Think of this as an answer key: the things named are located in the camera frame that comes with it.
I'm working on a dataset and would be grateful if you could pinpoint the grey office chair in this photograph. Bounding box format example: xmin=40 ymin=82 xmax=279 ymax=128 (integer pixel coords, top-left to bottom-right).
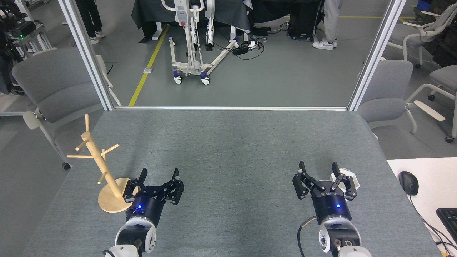
xmin=357 ymin=57 xmax=446 ymax=140
xmin=11 ymin=47 xmax=124 ymax=170

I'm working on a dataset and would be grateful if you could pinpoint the grey chair with white arms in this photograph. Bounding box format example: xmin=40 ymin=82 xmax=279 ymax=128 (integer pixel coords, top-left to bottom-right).
xmin=407 ymin=64 xmax=457 ymax=143

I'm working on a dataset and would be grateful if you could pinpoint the white mesh office chair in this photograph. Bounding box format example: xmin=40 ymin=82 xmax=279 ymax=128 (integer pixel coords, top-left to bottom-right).
xmin=387 ymin=3 xmax=457 ymax=68

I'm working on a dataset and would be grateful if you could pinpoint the black table cloth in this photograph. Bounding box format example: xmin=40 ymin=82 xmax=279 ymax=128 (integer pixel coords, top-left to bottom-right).
xmin=131 ymin=0 xmax=250 ymax=43

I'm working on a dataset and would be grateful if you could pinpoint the black keyboard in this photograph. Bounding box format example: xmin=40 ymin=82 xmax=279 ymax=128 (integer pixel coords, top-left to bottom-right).
xmin=436 ymin=208 xmax=457 ymax=243

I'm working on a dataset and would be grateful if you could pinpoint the equipment rack with green light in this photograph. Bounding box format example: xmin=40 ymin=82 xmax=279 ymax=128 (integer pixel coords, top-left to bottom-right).
xmin=0 ymin=0 xmax=52 ymax=95

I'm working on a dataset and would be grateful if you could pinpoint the wooden cup rack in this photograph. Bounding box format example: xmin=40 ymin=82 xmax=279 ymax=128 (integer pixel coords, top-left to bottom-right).
xmin=67 ymin=114 xmax=139 ymax=213

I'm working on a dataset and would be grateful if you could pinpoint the black case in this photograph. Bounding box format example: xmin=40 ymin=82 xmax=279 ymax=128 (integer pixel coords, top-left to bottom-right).
xmin=287 ymin=2 xmax=322 ymax=41

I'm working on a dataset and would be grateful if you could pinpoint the silver frame post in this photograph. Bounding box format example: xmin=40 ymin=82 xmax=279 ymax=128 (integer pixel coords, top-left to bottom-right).
xmin=347 ymin=0 xmax=407 ymax=111
xmin=58 ymin=0 xmax=124 ymax=111

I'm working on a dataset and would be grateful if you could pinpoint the black mouse cable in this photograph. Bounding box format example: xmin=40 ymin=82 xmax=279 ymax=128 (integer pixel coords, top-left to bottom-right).
xmin=409 ymin=195 xmax=457 ymax=250

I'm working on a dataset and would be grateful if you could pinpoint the white hexagonal cup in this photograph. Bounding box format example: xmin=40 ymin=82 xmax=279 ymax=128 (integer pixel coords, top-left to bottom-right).
xmin=330 ymin=168 xmax=360 ymax=190

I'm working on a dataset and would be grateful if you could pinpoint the white stand on wheels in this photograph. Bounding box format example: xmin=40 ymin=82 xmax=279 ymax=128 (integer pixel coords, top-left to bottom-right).
xmin=161 ymin=0 xmax=240 ymax=85

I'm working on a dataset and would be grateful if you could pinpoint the silver table edge rail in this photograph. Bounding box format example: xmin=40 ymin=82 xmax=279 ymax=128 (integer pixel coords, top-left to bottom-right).
xmin=114 ymin=106 xmax=348 ymax=111

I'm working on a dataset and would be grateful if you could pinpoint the person in black trousers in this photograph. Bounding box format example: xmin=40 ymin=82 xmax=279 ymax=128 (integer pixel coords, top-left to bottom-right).
xmin=75 ymin=0 xmax=105 ymax=45

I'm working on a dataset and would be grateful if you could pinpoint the black computer mouse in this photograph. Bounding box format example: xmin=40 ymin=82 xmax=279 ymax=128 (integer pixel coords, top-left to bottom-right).
xmin=398 ymin=171 xmax=419 ymax=196

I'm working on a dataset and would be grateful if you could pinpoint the person in white shoes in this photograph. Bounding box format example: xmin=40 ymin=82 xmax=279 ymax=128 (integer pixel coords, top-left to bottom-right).
xmin=312 ymin=0 xmax=343 ymax=50

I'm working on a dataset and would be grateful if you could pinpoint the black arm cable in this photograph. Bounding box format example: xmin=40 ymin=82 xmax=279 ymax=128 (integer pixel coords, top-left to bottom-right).
xmin=298 ymin=216 xmax=318 ymax=257

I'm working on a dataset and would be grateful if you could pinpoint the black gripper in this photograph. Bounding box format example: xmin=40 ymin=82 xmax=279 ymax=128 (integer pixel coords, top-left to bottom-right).
xmin=123 ymin=168 xmax=185 ymax=227
xmin=293 ymin=161 xmax=358 ymax=223

